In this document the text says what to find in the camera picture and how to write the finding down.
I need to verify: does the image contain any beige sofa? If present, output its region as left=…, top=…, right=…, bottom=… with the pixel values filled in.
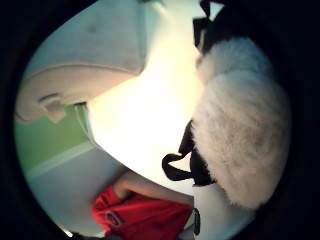
left=14, top=0, right=148, bottom=125

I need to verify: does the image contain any white fluffy soft toy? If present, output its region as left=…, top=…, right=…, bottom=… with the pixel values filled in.
left=190, top=36, right=293, bottom=211

